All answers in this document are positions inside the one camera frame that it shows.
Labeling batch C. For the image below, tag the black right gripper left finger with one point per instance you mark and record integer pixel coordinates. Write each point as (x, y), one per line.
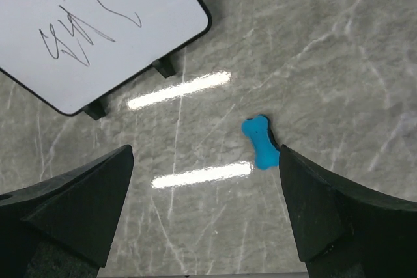
(65, 226)

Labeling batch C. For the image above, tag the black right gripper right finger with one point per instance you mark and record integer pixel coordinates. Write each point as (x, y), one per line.
(344, 229)

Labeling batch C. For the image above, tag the blue bone-shaped eraser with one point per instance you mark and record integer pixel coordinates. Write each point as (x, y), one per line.
(267, 152)

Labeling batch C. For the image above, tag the small black-framed whiteboard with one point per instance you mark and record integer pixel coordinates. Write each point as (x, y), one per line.
(70, 53)

